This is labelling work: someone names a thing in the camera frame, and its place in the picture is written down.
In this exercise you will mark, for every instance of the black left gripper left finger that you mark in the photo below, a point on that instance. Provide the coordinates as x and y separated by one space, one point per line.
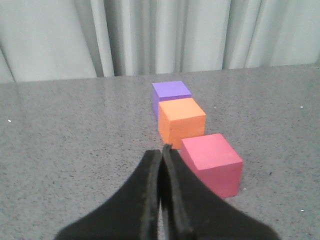
130 214

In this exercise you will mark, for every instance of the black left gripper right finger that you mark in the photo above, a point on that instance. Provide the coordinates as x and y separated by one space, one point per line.
191 211

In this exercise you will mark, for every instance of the orange foam cube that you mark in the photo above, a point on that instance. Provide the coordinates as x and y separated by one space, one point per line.
179 119

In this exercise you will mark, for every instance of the red foam cube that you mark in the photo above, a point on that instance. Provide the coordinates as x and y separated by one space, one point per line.
214 161

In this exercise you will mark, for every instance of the purple foam cube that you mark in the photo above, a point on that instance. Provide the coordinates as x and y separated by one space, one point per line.
165 91

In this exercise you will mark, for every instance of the grey-green curtain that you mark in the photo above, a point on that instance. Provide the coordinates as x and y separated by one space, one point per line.
42 40

